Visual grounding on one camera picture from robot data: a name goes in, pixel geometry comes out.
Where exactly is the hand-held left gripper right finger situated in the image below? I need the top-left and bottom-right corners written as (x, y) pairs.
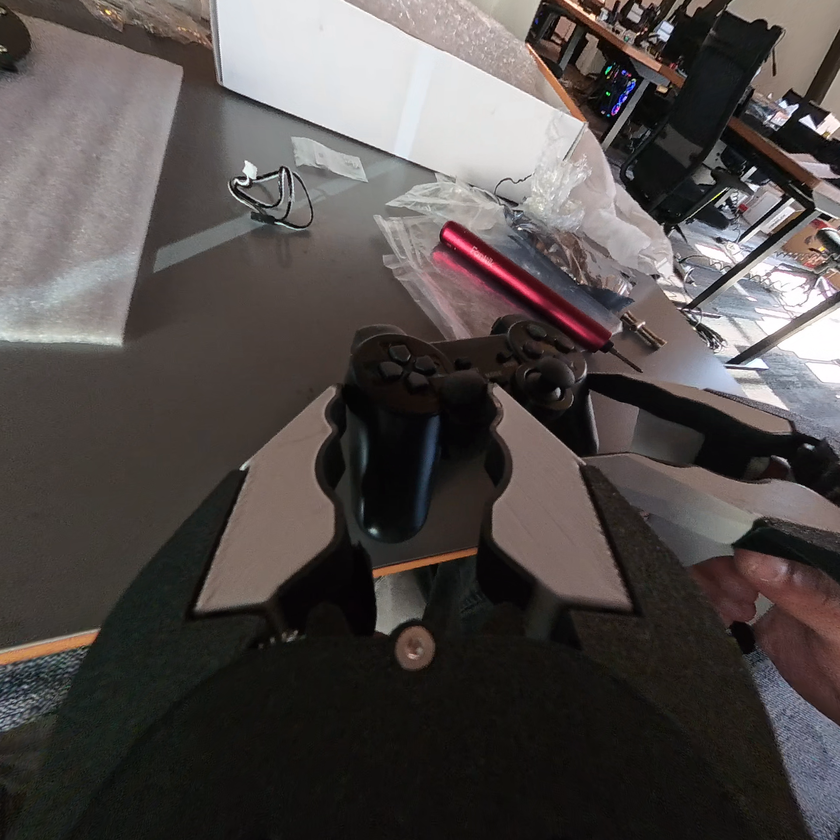
top-left (476, 384), bottom-right (641, 639)

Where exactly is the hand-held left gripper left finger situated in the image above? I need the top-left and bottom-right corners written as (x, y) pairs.
top-left (192, 384), bottom-right (376, 635)

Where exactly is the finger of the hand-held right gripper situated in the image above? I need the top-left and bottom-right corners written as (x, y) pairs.
top-left (586, 369), bottom-right (816, 466)
top-left (583, 453), bottom-right (840, 547)

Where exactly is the black game controller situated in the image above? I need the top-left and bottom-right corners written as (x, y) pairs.
top-left (344, 315), bottom-right (589, 546)

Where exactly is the wooden office desk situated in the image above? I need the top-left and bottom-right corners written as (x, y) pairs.
top-left (682, 98), bottom-right (840, 368)

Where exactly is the person's right hand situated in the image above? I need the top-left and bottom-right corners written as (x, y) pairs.
top-left (692, 548), bottom-right (840, 726)

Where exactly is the metal screwdriver bit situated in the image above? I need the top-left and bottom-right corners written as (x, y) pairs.
top-left (620, 311), bottom-right (667, 349)

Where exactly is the bag of metal screws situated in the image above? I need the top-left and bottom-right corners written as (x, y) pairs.
top-left (505, 217), bottom-right (637, 309)

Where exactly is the red electric screwdriver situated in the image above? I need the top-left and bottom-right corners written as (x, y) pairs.
top-left (438, 221), bottom-right (647, 375)

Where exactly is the crumpled clear plastic wrap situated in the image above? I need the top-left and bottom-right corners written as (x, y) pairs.
top-left (525, 118), bottom-right (593, 231)

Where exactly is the clear zip bag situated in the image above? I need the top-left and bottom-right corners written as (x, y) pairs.
top-left (374, 180), bottom-right (519, 342)

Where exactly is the computer tower with coloured lights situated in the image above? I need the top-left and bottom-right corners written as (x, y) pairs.
top-left (594, 59), bottom-right (641, 119)

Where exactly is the small clear plastic bag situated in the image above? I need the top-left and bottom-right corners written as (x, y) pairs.
top-left (290, 136), bottom-right (368, 181)

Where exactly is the white foam sheet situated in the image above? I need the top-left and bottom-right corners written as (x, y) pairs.
top-left (0, 13), bottom-right (185, 345)

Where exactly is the white cardboard box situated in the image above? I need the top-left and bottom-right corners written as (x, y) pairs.
top-left (210, 0), bottom-right (588, 191)

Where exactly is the bubble wrap sheet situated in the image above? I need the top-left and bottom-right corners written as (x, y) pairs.
top-left (341, 0), bottom-right (546, 73)

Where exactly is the small black wire harness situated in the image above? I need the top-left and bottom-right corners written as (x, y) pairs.
top-left (228, 161), bottom-right (315, 231)

